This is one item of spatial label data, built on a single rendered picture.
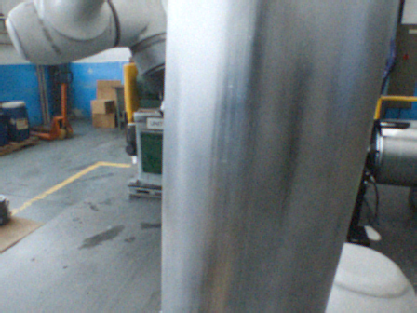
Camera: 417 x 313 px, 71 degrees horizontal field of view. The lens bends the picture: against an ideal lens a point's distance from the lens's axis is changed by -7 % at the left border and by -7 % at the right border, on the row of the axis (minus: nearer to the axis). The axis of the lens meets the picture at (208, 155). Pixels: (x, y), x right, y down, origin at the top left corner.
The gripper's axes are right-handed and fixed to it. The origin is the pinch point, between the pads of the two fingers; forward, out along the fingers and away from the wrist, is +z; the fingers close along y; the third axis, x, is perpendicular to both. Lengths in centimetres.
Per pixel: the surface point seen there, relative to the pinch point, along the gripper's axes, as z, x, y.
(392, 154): 29, -45, 52
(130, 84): -29, 41, 59
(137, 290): 26.4, 29.6, -2.6
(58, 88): -170, 498, 539
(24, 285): 15, 57, -11
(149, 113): -15, 34, 52
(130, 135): -10, 47, 53
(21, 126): -89, 404, 314
